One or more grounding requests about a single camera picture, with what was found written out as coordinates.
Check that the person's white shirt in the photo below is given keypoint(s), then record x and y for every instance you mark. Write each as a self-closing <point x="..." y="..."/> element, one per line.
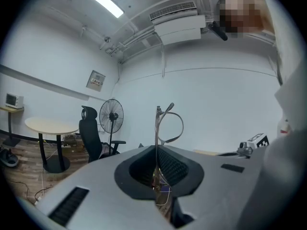
<point x="290" y="104"/>

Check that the white ceiling air conditioner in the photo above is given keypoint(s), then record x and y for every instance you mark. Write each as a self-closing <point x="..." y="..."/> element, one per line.
<point x="178" y="23"/>

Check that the boxes under round table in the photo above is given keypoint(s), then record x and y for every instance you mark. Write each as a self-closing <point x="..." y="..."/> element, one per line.
<point x="72" y="140"/>

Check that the white ceiling pipes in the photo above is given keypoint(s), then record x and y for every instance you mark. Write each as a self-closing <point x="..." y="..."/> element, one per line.
<point x="134" y="36"/>

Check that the grey floor device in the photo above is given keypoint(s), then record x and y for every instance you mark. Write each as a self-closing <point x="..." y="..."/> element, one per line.
<point x="8" y="157"/>

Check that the black standing fan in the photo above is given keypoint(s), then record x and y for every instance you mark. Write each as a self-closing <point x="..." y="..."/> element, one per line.
<point x="111" y="116"/>

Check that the grey wall electrical panel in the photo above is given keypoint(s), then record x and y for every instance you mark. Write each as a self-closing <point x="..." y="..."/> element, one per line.
<point x="96" y="80"/>

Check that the black head-worn camera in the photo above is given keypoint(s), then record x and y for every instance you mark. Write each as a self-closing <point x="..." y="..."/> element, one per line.
<point x="217" y="30"/>

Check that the round white table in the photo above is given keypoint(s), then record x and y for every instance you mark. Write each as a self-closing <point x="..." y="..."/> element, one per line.
<point x="51" y="127"/>

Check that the black office chair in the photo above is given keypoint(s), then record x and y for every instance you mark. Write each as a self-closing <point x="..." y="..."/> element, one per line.
<point x="91" y="138"/>

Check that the small wooden stand table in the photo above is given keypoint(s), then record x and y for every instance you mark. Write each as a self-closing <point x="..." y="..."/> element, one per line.
<point x="10" y="123"/>

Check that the grey wall rail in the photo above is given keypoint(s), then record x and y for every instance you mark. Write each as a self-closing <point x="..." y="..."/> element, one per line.
<point x="45" y="84"/>

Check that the red and white bottle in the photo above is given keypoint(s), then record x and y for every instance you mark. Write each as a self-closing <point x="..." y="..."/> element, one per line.
<point x="285" y="128"/>

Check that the person's head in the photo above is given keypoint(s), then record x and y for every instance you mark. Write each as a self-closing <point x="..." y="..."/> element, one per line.
<point x="242" y="11"/>

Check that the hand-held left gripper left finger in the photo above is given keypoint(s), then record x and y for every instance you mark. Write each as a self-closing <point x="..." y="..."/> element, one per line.
<point x="100" y="176"/>

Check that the white toaster oven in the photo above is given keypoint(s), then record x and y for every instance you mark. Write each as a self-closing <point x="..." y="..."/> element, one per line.
<point x="14" y="100"/>

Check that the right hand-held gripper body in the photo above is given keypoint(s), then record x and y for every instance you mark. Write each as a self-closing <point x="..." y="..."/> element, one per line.
<point x="260" y="140"/>

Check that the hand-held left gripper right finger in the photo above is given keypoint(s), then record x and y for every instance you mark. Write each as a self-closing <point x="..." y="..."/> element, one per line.
<point x="216" y="188"/>

